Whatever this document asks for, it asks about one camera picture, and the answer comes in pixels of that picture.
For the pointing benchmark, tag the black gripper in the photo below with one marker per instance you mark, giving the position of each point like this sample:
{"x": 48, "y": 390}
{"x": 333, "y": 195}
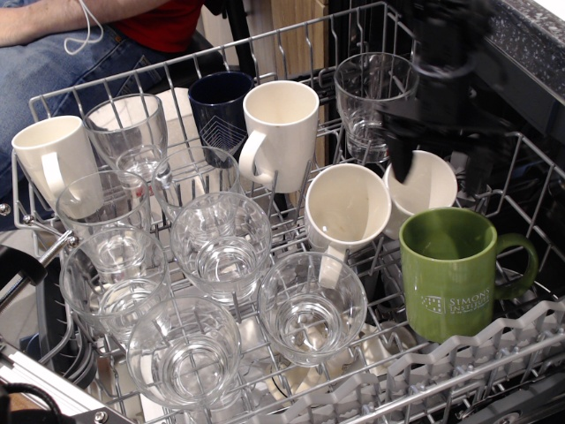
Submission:
{"x": 448, "y": 36}

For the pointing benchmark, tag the green ceramic mug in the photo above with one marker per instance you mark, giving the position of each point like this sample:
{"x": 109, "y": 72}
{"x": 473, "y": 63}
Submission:
{"x": 448, "y": 261}

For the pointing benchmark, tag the tilted white mug centre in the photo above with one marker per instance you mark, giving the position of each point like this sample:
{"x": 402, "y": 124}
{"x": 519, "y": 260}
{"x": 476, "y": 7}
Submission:
{"x": 347, "y": 206}

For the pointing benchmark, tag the white mug far left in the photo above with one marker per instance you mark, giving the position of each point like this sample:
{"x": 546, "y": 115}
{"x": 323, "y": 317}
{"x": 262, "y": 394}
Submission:
{"x": 54, "y": 153}

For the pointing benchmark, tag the small white cup right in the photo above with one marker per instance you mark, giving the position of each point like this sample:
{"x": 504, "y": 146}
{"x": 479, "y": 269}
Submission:
{"x": 431, "y": 183}

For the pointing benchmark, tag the clear tumbler back right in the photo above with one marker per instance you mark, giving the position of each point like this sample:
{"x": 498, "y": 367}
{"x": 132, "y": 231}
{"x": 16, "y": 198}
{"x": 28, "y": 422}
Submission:
{"x": 365, "y": 84}

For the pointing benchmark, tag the speckled dark countertop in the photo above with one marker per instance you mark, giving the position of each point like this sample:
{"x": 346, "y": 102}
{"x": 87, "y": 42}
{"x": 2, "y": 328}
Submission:
{"x": 533, "y": 37}

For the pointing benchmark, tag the clear glass front centre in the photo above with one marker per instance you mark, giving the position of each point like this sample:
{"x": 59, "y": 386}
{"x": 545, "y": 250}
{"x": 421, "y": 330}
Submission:
{"x": 312, "y": 306}

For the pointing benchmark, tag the dark blue cup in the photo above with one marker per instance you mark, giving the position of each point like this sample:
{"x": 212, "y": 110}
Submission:
{"x": 217, "y": 108}

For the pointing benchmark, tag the clear glass centre back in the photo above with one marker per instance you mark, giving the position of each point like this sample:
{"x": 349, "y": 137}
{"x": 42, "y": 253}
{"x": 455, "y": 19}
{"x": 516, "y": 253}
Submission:
{"x": 187, "y": 174}

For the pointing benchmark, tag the clear tall glass back left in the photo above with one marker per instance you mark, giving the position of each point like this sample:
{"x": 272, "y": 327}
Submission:
{"x": 129, "y": 133}

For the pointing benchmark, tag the clear glass front bottom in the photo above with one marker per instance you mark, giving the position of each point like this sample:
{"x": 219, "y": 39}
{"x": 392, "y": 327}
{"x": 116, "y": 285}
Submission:
{"x": 185, "y": 353}

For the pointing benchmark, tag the clear glass left middle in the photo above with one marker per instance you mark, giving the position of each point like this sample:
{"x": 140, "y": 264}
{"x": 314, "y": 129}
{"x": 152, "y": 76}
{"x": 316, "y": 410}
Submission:
{"x": 104, "y": 210}

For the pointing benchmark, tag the clear glass front left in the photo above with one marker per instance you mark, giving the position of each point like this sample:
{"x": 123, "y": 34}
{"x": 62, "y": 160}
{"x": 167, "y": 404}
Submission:
{"x": 113, "y": 309}

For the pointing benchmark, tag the person in jeans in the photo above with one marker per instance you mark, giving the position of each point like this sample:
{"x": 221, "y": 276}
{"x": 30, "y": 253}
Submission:
{"x": 80, "y": 53}

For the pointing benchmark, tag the grey wire dishwasher rack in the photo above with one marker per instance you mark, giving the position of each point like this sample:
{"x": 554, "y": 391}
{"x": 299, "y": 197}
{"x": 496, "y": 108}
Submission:
{"x": 513, "y": 372}

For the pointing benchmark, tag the tall white mug with handle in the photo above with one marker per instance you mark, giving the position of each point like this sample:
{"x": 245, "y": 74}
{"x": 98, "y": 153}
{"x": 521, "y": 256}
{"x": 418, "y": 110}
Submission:
{"x": 281, "y": 119}

